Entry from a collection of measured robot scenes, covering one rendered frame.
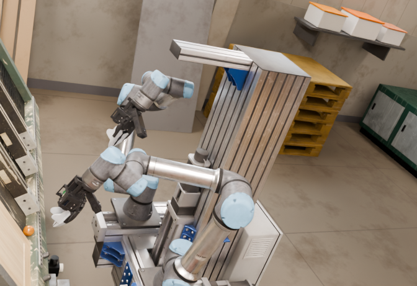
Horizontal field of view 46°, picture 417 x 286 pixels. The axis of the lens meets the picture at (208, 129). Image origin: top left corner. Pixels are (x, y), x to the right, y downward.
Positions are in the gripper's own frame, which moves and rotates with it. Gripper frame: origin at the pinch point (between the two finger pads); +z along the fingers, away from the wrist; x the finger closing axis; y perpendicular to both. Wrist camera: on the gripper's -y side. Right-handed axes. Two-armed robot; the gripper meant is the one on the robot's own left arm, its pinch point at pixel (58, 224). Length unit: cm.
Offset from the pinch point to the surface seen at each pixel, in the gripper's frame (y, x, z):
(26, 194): -15, -61, 30
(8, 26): -32, -348, 41
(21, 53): -54, -337, 53
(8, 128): 0, -95, 20
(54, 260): -39, -40, 43
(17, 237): -12, -35, 35
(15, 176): -5, -62, 24
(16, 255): -10.4, -22.6, 35.3
